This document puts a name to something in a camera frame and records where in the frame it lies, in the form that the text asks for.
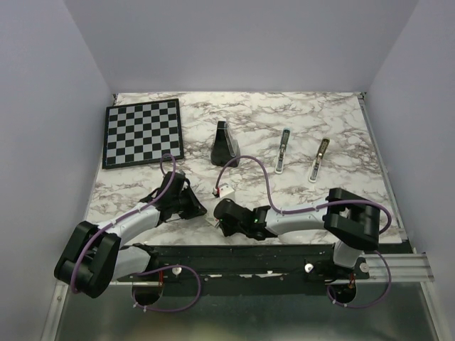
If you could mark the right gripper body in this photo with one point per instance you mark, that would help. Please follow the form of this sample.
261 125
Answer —
228 229

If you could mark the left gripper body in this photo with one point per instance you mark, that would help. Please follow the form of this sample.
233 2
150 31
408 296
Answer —
176 203

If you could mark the small staple box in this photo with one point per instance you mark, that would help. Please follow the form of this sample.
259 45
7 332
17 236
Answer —
213 222

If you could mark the black wedge stand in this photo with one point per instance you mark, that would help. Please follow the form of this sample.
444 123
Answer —
225 147

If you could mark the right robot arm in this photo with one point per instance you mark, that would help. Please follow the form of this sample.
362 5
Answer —
352 219

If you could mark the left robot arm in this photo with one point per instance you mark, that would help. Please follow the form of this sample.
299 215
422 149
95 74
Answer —
98 253

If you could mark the black white chessboard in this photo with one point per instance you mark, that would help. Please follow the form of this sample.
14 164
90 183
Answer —
141 133

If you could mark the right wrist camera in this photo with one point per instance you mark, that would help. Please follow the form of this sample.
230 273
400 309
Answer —
224 191

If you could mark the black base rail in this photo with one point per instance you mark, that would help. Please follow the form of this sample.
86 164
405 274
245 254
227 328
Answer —
251 270

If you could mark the aluminium extrusion rail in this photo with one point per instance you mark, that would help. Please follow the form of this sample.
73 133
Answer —
404 268

